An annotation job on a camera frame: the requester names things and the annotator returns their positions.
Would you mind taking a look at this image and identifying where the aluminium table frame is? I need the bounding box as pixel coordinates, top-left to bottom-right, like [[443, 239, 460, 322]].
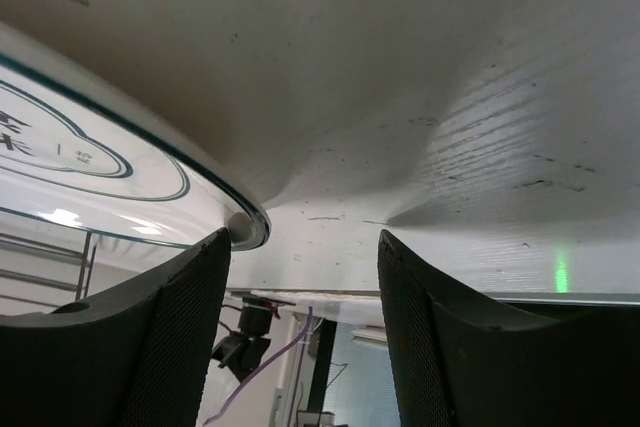
[[227, 288, 639, 306]]

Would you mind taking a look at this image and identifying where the metal wire dish rack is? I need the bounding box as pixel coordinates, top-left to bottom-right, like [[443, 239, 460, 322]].
[[1, 233, 97, 300]]

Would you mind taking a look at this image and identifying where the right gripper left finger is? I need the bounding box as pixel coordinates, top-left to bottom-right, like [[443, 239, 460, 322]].
[[1, 228, 231, 426]]

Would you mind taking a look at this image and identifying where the white plate teal rim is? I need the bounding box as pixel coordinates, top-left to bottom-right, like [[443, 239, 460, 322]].
[[1, 26, 271, 251]]

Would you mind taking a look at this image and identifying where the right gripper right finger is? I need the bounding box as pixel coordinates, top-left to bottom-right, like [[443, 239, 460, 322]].
[[377, 231, 639, 426]]

